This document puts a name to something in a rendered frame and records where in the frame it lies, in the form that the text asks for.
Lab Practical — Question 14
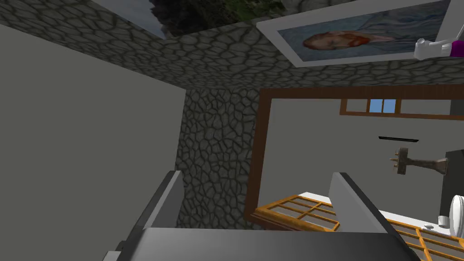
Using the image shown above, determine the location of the landscape picture with dark trees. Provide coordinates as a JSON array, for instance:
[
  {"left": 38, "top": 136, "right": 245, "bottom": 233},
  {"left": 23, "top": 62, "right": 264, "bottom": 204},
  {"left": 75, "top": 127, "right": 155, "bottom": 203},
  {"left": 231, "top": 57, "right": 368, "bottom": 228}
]
[{"left": 90, "top": 0, "right": 303, "bottom": 39}]

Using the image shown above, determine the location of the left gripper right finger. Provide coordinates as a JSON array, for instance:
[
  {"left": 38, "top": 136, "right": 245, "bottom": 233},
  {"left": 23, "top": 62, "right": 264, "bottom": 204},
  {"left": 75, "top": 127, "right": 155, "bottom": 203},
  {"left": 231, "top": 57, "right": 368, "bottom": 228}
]
[{"left": 328, "top": 172, "right": 398, "bottom": 234}]

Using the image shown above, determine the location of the orange lattice frame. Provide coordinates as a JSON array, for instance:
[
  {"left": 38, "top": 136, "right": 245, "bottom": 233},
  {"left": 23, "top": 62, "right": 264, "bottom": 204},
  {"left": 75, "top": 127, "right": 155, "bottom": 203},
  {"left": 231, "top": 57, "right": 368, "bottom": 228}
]
[{"left": 250, "top": 194, "right": 464, "bottom": 261}]

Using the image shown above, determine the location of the white and purple spray bottle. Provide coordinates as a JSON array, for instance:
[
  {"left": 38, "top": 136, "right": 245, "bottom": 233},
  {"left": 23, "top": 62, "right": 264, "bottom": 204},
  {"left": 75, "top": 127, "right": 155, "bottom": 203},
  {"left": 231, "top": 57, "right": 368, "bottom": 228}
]
[{"left": 413, "top": 38, "right": 464, "bottom": 61}]

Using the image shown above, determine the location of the brown framed mirror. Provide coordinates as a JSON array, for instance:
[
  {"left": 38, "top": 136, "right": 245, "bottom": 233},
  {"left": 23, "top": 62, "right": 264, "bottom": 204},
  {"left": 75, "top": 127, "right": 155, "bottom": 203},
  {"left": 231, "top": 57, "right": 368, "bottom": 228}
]
[{"left": 243, "top": 85, "right": 464, "bottom": 233}]

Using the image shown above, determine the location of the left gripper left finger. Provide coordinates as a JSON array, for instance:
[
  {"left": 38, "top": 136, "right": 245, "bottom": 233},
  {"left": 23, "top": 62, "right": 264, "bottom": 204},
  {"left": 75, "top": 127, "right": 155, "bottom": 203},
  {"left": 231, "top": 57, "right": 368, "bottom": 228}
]
[{"left": 135, "top": 170, "right": 185, "bottom": 232}]

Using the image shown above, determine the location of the brown wall candle holder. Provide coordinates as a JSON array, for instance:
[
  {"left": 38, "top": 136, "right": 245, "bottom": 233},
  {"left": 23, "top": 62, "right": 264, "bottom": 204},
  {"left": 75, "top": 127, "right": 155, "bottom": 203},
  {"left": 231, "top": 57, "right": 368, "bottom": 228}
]
[{"left": 389, "top": 147, "right": 449, "bottom": 176}]

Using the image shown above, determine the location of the white framed portrait picture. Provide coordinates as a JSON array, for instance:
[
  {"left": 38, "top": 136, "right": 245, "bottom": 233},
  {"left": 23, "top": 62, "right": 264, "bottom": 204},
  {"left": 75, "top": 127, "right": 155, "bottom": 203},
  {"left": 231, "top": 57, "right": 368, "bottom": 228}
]
[{"left": 256, "top": 0, "right": 464, "bottom": 69}]

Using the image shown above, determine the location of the brown framed window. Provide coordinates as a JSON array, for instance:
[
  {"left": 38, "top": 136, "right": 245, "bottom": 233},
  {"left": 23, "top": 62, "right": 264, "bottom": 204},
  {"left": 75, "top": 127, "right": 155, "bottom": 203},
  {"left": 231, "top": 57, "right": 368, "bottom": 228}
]
[{"left": 339, "top": 98, "right": 464, "bottom": 121}]

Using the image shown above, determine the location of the black wall bar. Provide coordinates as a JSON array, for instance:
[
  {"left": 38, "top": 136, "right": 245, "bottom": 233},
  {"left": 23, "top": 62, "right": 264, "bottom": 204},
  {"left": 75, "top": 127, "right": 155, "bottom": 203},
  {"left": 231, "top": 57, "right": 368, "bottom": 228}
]
[{"left": 378, "top": 135, "right": 420, "bottom": 144}]

